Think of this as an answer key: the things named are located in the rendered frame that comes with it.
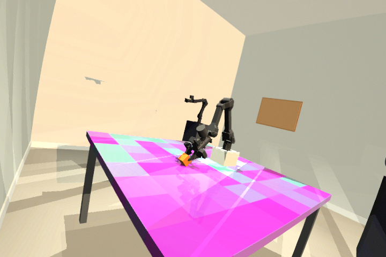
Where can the orange block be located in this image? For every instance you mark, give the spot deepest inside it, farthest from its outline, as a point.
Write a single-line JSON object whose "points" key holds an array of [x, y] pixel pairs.
{"points": [[184, 159]]}

